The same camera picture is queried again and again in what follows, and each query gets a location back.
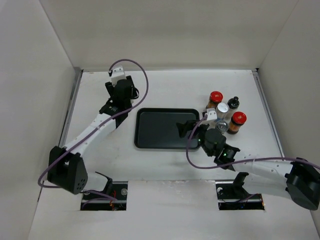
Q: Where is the purple cable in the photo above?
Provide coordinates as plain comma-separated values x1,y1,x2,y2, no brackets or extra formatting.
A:
185,115,320,171
37,58,149,188

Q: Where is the clear lid pepper shaker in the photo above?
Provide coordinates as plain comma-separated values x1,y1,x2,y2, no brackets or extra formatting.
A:
215,120,229,134

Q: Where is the red lid sauce jar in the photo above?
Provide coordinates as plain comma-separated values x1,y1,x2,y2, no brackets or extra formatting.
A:
227,111,247,135
206,91,223,109

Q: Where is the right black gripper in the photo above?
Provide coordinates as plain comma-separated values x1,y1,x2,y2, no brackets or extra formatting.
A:
176,118,214,157

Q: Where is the white cap blue label bottle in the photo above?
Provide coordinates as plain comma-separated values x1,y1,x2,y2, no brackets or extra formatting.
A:
215,102,229,122

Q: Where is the red lid sauce jar front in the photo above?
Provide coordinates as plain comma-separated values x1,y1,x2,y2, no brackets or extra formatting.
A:
227,111,247,135

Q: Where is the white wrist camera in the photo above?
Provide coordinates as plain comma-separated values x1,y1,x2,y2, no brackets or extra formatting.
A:
204,108,218,124
108,65,126,87

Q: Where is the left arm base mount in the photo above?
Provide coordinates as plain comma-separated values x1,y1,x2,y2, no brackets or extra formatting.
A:
80,171,129,212

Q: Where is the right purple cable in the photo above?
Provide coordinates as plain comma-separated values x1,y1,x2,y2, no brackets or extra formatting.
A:
185,115,320,171

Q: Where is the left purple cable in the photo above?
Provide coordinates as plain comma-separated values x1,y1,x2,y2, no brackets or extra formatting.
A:
37,58,149,188

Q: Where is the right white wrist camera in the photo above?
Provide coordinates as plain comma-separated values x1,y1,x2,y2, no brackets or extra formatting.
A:
204,108,218,124

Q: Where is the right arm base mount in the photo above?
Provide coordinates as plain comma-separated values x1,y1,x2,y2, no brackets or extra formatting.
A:
215,172,265,211

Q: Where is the red lid sauce jar rear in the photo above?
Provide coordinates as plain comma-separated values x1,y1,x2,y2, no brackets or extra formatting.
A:
206,91,223,109

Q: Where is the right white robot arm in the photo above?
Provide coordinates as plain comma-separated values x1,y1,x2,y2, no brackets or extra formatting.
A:
176,120,320,211

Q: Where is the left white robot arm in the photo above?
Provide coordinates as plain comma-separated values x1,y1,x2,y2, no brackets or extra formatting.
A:
47,75,139,200

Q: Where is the black cap small bottle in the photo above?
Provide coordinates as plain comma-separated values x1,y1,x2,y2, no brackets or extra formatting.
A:
227,96,240,117

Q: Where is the black plastic tray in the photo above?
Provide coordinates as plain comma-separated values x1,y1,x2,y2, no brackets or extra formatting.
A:
134,107,200,150

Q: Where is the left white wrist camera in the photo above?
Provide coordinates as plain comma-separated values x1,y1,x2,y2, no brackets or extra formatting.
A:
108,65,126,87

